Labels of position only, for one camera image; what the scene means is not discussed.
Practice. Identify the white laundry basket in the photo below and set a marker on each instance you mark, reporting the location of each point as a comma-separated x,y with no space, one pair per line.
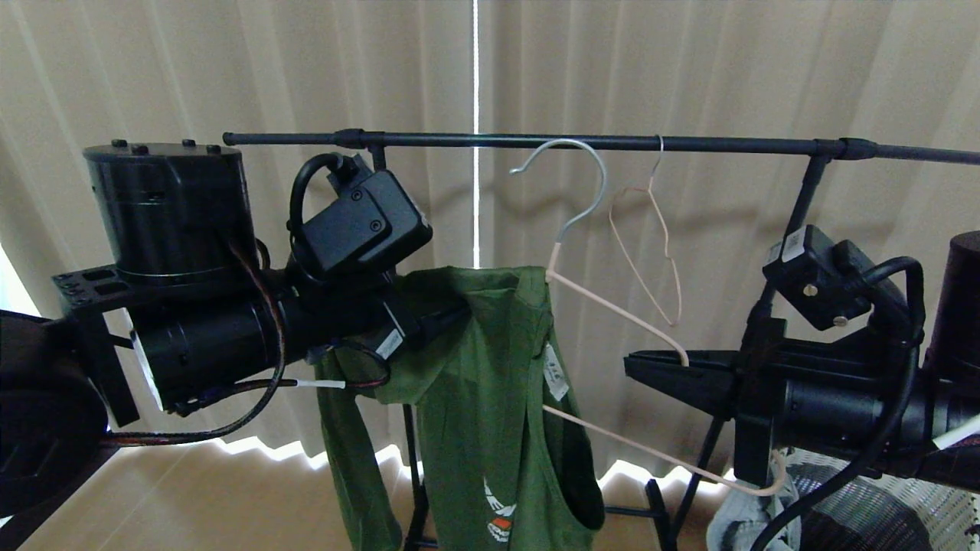
888,520

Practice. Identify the pale blue garment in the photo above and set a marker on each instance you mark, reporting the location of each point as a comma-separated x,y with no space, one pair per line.
746,520

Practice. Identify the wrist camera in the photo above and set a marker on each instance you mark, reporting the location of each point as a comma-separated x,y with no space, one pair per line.
811,279
367,222

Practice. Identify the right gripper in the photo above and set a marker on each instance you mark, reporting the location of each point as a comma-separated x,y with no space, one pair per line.
842,398

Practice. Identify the green long-sleeved shirt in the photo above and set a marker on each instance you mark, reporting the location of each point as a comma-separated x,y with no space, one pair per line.
475,398

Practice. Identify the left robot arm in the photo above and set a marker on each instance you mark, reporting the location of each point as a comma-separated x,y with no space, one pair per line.
168,214

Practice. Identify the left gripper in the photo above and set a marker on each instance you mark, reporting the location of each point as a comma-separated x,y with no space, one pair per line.
222,344

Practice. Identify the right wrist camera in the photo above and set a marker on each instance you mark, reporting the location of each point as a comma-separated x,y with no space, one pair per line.
811,279

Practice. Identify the black clothes rack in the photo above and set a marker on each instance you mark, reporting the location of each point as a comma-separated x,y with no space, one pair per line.
536,141

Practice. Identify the pink clothes hanger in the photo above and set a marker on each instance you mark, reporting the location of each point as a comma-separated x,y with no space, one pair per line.
597,184
664,229

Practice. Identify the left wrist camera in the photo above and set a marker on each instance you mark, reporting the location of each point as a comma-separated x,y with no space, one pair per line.
367,222

